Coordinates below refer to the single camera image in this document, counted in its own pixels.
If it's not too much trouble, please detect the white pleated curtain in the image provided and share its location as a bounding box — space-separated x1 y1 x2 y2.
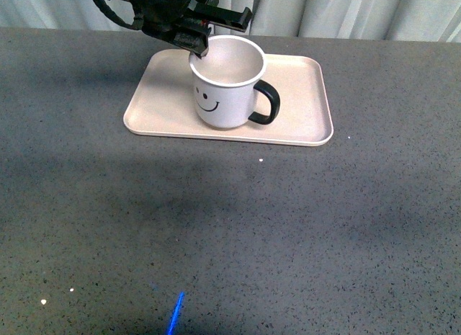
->
1 0 460 43

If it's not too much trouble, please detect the pink rectangular tray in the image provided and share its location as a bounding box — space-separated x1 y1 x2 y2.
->
123 49 334 146

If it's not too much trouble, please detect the white smiley face mug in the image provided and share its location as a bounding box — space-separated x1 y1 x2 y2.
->
189 35 280 129

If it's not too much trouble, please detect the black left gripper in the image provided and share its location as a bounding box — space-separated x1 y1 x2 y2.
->
103 0 252 60

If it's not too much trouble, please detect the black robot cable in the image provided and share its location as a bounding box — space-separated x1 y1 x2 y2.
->
87 0 145 30

